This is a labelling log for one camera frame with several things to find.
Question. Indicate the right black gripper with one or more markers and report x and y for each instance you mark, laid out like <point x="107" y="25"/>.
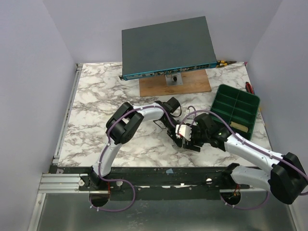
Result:
<point x="195" y="141"/>

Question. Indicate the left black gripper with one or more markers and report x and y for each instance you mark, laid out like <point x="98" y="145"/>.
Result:
<point x="172" y="134"/>

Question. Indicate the grey striped underwear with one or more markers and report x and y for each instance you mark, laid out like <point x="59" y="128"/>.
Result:
<point x="176" y="147"/>

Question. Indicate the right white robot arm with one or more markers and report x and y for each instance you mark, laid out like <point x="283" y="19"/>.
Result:
<point x="282" y="175"/>

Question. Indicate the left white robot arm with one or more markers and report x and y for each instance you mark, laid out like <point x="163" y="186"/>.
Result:
<point x="122" y="126"/>

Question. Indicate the cream rolled cloth in tray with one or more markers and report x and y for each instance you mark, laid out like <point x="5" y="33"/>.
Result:
<point x="238" y="126"/>

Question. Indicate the green divided plastic tray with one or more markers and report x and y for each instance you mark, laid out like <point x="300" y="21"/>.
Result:
<point x="233" y="104"/>

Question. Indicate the brown plywood board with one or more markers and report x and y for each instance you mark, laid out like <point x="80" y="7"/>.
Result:
<point x="193" y="82"/>

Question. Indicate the blue tape piece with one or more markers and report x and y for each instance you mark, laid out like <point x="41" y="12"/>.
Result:
<point x="169" y="171"/>

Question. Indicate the red black utility knife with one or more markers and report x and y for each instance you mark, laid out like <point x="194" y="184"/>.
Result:
<point x="249" y="88"/>

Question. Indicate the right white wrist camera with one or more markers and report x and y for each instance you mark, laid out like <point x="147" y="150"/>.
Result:
<point x="183" y="131"/>

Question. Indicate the grey metal stand bracket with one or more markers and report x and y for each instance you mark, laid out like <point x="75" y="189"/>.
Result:
<point x="174" y="79"/>

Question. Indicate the black metal base rail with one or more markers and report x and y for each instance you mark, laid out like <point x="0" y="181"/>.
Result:
<point x="153" y="183"/>

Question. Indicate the grey network switch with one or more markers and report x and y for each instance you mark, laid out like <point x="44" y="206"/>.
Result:
<point x="167" y="48"/>

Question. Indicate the aluminium frame rail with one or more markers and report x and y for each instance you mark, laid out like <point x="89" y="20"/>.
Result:
<point x="58" y="183"/>

